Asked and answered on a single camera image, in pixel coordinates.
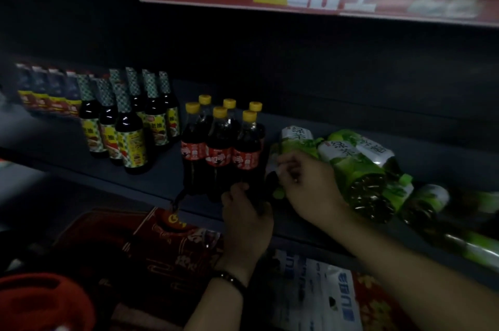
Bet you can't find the row of small dark bottles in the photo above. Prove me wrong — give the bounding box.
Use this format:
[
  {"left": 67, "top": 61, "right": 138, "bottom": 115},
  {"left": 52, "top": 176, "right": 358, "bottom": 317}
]
[{"left": 15, "top": 63, "right": 83, "bottom": 119}]

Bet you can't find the dark beaded bracelet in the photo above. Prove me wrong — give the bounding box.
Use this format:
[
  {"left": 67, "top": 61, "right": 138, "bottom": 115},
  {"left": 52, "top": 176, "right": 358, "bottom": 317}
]
[{"left": 210, "top": 270, "right": 248, "bottom": 297}]

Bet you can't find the stack of white blue packets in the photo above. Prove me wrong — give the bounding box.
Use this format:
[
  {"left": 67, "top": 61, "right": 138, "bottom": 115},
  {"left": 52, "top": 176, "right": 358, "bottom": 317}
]
[{"left": 271, "top": 250, "right": 363, "bottom": 331}]

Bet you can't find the person's right forearm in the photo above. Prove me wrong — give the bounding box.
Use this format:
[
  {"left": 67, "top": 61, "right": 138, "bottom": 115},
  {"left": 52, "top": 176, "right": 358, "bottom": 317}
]
[{"left": 323, "top": 202, "right": 499, "bottom": 331}]

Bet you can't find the cluster of checked-neck sauce bottles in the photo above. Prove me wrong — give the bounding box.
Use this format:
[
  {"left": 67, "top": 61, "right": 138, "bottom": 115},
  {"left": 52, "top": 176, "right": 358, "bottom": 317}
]
[{"left": 76, "top": 67, "right": 182, "bottom": 176}]

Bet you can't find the pile of green tea bottles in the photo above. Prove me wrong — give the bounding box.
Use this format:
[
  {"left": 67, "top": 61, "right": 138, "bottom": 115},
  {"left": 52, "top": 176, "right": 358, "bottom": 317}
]
[{"left": 279, "top": 126, "right": 499, "bottom": 269}]

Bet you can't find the person's right hand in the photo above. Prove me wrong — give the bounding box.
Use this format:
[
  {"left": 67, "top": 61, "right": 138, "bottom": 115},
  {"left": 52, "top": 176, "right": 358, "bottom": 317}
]
[{"left": 274, "top": 149, "right": 350, "bottom": 226}]

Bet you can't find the person's left hand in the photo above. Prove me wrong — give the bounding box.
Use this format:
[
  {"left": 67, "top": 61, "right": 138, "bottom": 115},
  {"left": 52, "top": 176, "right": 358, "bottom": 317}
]
[{"left": 217, "top": 182, "right": 275, "bottom": 277}]

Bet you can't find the dark grey metal shelf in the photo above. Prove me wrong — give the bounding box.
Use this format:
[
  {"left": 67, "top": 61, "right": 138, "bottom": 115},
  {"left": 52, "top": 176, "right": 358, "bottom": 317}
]
[{"left": 0, "top": 0, "right": 499, "bottom": 331}]

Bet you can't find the red gold-flower packet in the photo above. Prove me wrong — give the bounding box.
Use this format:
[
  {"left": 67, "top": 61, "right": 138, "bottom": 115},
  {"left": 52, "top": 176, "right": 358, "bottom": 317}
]
[{"left": 352, "top": 271, "right": 418, "bottom": 331}]

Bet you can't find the red plastic basket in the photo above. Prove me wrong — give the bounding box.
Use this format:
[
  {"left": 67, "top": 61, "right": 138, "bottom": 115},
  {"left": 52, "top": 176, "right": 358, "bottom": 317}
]
[{"left": 0, "top": 273, "right": 97, "bottom": 331}]

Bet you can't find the green-cap tea bottle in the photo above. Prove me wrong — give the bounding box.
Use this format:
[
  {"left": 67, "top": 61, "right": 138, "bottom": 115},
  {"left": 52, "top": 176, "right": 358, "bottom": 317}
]
[{"left": 265, "top": 143, "right": 291, "bottom": 199}]

